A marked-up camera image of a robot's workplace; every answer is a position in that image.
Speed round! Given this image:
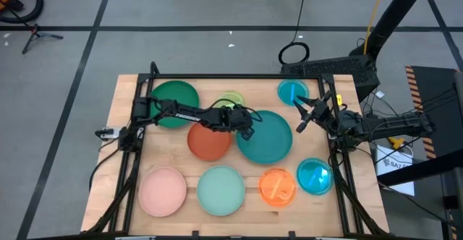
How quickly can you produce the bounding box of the black vacuum hose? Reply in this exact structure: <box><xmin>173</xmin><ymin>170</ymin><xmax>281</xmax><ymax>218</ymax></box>
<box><xmin>0</xmin><ymin>0</ymin><xmax>45</xmax><ymax>25</ymax></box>

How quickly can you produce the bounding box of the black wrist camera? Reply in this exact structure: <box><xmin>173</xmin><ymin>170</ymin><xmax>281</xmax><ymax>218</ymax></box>
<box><xmin>239</xmin><ymin>125</ymin><xmax>256</xmax><ymax>142</ymax></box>
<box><xmin>296</xmin><ymin>118</ymin><xmax>312</xmax><ymax>134</ymax></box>

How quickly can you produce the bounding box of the translucent orange plate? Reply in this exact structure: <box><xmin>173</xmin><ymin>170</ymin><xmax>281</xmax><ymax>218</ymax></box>
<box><xmin>258</xmin><ymin>168</ymin><xmax>298</xmax><ymax>208</ymax></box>

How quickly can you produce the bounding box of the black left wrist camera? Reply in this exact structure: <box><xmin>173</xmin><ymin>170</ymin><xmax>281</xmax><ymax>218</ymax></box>
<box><xmin>239</xmin><ymin>125</ymin><xmax>256</xmax><ymax>142</ymax></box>

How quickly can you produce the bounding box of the dark green plastic plate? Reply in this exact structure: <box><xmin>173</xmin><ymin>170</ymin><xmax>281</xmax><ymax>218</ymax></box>
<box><xmin>149</xmin><ymin>80</ymin><xmax>200</xmax><ymax>129</ymax></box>

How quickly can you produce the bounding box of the black aluminium table frame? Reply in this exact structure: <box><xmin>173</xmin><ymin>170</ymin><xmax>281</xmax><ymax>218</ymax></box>
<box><xmin>82</xmin><ymin>61</ymin><xmax>390</xmax><ymax>240</ymax></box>

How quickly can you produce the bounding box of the yellow hanging cable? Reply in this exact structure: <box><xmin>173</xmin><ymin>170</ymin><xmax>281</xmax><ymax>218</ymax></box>
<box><xmin>363</xmin><ymin>0</ymin><xmax>388</xmax><ymax>56</ymax></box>

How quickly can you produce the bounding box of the black perforated computer case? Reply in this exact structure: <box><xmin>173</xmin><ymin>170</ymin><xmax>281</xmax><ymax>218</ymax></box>
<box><xmin>280</xmin><ymin>54</ymin><xmax>381</xmax><ymax>102</ymax></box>

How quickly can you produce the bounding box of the black camera pole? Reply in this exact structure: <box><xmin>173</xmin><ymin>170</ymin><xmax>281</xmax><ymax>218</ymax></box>
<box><xmin>349</xmin><ymin>0</ymin><xmax>433</xmax><ymax>59</ymax></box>

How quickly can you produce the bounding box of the large teal plastic plate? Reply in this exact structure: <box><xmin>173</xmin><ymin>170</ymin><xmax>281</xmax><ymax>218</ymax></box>
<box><xmin>235</xmin><ymin>110</ymin><xmax>294</xmax><ymax>166</ymax></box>

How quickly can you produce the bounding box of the yellow cable connector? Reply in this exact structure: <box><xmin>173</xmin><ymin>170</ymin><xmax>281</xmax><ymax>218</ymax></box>
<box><xmin>387</xmin><ymin>135</ymin><xmax>406</xmax><ymax>150</ymax></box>

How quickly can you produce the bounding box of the mint green plastic plate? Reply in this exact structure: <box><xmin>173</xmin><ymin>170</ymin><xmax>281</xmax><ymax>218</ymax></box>
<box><xmin>196</xmin><ymin>165</ymin><xmax>247</xmax><ymax>217</ymax></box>

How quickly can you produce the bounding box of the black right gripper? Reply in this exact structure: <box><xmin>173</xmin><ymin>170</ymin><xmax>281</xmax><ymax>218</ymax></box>
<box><xmin>292</xmin><ymin>95</ymin><xmax>337</xmax><ymax>127</ymax></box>

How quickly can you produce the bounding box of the translucent yellow-green plate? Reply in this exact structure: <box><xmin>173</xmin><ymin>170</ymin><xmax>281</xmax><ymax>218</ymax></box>
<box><xmin>213</xmin><ymin>90</ymin><xmax>247</xmax><ymax>110</ymax></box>

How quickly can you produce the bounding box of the white paper sign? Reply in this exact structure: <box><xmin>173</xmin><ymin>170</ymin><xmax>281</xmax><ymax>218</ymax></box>
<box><xmin>375</xmin><ymin>144</ymin><xmax>416</xmax><ymax>197</ymax></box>

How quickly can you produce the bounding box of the pink plastic plate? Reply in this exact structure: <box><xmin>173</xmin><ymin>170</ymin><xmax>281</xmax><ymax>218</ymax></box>
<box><xmin>137</xmin><ymin>166</ymin><xmax>188</xmax><ymax>218</ymax></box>

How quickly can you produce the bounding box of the black metal beam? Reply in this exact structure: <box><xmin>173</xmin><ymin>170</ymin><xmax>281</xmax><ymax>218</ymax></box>
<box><xmin>375</xmin><ymin>148</ymin><xmax>463</xmax><ymax>187</ymax></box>

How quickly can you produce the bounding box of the black tripod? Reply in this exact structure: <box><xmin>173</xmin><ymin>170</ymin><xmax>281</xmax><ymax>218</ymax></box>
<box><xmin>21</xmin><ymin>22</ymin><xmax>64</xmax><ymax>56</ymax></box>

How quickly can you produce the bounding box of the translucent blue plate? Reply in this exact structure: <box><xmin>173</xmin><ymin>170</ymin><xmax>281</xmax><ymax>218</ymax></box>
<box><xmin>296</xmin><ymin>157</ymin><xmax>334</xmax><ymax>197</ymax></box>
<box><xmin>277</xmin><ymin>78</ymin><xmax>310</xmax><ymax>108</ymax></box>

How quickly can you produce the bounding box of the black hazard-striped floor mat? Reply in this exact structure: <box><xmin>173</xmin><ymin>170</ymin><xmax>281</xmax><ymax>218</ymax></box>
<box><xmin>404</xmin><ymin>65</ymin><xmax>463</xmax><ymax>160</ymax></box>

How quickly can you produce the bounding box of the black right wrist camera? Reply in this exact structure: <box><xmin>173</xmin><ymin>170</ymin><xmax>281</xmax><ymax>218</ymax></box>
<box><xmin>296</xmin><ymin>118</ymin><xmax>312</xmax><ymax>134</ymax></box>

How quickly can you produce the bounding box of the black hanging cable with coil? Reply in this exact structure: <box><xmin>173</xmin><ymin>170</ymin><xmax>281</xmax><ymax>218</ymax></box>
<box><xmin>277</xmin><ymin>0</ymin><xmax>311</xmax><ymax>66</ymax></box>

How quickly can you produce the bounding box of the orange-red plastic plate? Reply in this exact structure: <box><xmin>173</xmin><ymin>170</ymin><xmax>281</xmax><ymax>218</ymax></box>
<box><xmin>187</xmin><ymin>122</ymin><xmax>233</xmax><ymax>162</ymax></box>

